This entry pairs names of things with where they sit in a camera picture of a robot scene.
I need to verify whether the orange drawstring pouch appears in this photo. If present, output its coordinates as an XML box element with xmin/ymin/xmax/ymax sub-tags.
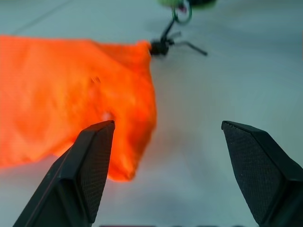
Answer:
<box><xmin>0</xmin><ymin>35</ymin><xmax>158</xmax><ymax>183</ymax></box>

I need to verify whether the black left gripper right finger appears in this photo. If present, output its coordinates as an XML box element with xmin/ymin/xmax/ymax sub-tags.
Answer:
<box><xmin>221</xmin><ymin>120</ymin><xmax>303</xmax><ymax>227</ymax></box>

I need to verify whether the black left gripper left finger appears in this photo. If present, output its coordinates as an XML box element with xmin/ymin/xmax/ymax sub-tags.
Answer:
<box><xmin>13</xmin><ymin>120</ymin><xmax>116</xmax><ymax>227</ymax></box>

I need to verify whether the green and black object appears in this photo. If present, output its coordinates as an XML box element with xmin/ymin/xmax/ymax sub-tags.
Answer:
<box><xmin>158</xmin><ymin>0</ymin><xmax>217</xmax><ymax>10</ymax></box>

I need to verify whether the green carabiner ring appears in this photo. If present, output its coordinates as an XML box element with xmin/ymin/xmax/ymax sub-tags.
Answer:
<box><xmin>171</xmin><ymin>4</ymin><xmax>193</xmax><ymax>25</ymax></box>

